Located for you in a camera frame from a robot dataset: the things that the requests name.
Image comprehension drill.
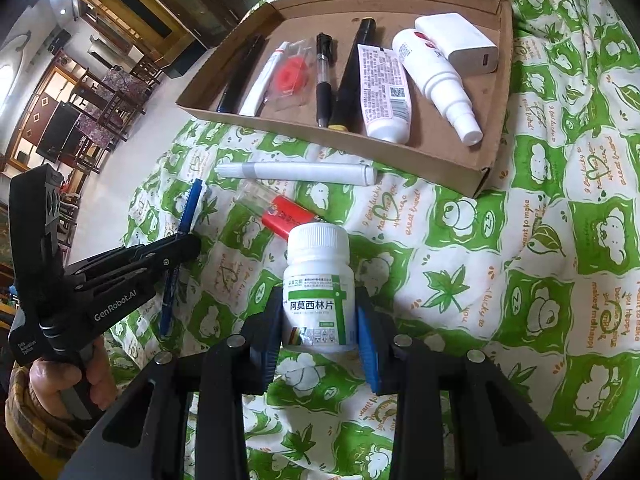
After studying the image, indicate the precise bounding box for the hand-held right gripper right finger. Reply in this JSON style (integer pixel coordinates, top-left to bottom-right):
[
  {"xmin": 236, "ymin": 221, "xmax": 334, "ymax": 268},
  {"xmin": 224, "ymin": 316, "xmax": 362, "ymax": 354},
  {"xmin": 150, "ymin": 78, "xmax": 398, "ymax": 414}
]
[{"xmin": 356, "ymin": 285, "xmax": 583, "ymax": 480}]

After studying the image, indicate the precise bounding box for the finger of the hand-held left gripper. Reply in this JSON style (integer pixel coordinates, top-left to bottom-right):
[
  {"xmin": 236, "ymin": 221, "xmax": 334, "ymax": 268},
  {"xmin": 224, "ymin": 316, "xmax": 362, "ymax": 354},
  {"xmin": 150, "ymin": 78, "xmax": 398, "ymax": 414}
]
[{"xmin": 69, "ymin": 232, "xmax": 202, "ymax": 294}]

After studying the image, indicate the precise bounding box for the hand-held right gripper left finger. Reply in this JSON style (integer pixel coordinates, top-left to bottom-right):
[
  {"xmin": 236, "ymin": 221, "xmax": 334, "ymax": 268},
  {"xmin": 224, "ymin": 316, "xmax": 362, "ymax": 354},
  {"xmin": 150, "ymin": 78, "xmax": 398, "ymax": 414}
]
[{"xmin": 57, "ymin": 285, "xmax": 286, "ymax": 480}]

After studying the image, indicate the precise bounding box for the blue pen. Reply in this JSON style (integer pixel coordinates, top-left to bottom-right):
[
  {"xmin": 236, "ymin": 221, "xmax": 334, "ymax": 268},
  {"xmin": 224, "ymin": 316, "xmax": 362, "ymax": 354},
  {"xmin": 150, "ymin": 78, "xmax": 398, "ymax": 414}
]
[{"xmin": 159, "ymin": 180, "xmax": 206, "ymax": 338}]

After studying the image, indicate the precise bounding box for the white medicine bottle green label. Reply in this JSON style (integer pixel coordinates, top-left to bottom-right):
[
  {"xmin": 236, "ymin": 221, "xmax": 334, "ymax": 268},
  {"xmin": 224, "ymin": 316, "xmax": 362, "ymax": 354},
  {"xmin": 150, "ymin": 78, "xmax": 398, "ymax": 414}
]
[{"xmin": 281, "ymin": 223, "xmax": 358, "ymax": 353}]

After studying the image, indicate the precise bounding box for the small white tube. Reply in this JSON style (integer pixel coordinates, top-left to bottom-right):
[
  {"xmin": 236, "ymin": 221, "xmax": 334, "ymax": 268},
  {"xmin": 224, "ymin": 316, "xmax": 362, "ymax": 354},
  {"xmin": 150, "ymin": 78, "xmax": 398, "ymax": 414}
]
[{"xmin": 237, "ymin": 41, "xmax": 291, "ymax": 117}]

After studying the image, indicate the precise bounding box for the shallow cardboard box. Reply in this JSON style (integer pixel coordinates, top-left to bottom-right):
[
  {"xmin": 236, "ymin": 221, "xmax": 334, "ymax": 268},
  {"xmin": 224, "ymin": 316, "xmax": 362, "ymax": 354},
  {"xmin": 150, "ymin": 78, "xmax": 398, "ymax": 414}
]
[{"xmin": 175, "ymin": 0, "xmax": 515, "ymax": 200}]

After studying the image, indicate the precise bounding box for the clear packet with red item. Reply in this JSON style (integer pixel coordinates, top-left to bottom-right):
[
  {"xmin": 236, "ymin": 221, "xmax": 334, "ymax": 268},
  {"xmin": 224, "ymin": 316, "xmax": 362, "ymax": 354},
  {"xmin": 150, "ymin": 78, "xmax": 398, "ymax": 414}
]
[{"xmin": 260, "ymin": 42, "xmax": 313, "ymax": 111}]

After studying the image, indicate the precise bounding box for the black gel pen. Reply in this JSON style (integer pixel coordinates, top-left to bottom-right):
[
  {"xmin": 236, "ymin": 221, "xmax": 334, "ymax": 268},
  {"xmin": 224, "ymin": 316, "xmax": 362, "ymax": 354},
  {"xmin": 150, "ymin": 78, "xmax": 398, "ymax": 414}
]
[{"xmin": 314, "ymin": 32, "xmax": 335, "ymax": 128}]

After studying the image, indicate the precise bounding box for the black marker with yellow ends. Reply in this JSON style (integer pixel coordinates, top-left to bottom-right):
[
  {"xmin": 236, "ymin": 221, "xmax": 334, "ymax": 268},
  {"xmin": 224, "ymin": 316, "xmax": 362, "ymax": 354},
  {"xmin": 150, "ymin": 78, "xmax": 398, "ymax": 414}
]
[{"xmin": 329, "ymin": 17, "xmax": 377, "ymax": 133}]

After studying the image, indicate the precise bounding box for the white ointment tube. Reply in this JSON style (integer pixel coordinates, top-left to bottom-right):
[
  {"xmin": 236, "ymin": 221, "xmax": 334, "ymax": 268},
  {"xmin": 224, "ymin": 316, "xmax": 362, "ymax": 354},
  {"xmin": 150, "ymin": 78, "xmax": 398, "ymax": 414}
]
[{"xmin": 356, "ymin": 44, "xmax": 413, "ymax": 143}]

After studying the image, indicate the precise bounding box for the white charger adapter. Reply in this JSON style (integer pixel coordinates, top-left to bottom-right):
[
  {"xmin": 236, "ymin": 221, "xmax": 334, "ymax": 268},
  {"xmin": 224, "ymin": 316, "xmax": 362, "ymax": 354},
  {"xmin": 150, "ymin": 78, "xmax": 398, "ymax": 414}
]
[{"xmin": 414, "ymin": 12, "xmax": 501, "ymax": 76}]

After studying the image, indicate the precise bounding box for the person's left forearm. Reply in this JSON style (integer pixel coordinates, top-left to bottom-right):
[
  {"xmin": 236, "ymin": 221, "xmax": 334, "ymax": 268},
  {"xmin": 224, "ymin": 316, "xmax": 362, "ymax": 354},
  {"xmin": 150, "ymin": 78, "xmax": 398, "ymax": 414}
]
[{"xmin": 4, "ymin": 362, "xmax": 96, "ymax": 461}]

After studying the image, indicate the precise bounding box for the person's left hand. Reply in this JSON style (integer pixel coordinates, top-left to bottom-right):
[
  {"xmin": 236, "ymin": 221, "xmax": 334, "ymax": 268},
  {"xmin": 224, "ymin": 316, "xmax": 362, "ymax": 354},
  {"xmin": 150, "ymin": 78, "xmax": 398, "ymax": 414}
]
[{"xmin": 27, "ymin": 340, "xmax": 119, "ymax": 418}]

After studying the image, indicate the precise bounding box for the red plastic lighter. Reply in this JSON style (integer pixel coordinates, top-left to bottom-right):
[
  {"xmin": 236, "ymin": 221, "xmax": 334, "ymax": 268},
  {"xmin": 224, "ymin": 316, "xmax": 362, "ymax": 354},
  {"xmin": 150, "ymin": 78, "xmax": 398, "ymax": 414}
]
[{"xmin": 235, "ymin": 180, "xmax": 326, "ymax": 241}]

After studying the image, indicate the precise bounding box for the dark wooden table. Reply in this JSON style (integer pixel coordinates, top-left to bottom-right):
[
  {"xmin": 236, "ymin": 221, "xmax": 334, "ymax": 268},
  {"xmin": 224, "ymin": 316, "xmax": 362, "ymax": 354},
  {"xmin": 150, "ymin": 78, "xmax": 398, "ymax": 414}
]
[{"xmin": 35, "ymin": 101, "xmax": 83, "ymax": 163}]

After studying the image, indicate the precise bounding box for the wooden chair patterned cushion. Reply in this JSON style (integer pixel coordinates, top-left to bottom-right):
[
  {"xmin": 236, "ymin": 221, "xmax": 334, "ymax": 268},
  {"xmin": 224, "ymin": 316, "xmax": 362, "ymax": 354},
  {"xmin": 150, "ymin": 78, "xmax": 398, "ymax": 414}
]
[
  {"xmin": 97, "ymin": 57, "xmax": 163, "ymax": 111},
  {"xmin": 75, "ymin": 95, "xmax": 146, "ymax": 161}
]

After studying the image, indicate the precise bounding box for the white grey marker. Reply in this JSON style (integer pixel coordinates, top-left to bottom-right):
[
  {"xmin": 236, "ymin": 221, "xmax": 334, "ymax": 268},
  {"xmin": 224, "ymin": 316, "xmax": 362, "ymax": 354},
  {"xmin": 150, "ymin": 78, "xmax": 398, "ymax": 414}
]
[{"xmin": 215, "ymin": 161, "xmax": 379, "ymax": 187}]

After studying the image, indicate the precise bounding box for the green printed blanket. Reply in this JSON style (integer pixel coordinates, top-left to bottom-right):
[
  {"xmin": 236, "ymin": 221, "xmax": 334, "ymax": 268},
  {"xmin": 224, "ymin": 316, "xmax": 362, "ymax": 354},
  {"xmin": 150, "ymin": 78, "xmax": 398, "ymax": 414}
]
[{"xmin": 100, "ymin": 0, "xmax": 640, "ymax": 480}]

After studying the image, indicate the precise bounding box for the wooden glass door cabinet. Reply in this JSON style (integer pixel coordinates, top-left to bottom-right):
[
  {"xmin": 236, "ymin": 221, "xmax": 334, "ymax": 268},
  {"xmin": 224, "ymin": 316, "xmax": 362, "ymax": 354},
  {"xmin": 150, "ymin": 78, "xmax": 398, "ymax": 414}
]
[{"xmin": 60, "ymin": 0, "xmax": 221, "ymax": 56}]

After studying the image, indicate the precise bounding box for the white spray bottle red label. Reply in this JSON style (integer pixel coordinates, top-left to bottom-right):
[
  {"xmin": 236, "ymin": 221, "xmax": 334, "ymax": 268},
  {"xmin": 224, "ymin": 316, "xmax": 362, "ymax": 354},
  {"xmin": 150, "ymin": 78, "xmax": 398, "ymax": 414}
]
[{"xmin": 391, "ymin": 27, "xmax": 485, "ymax": 147}]

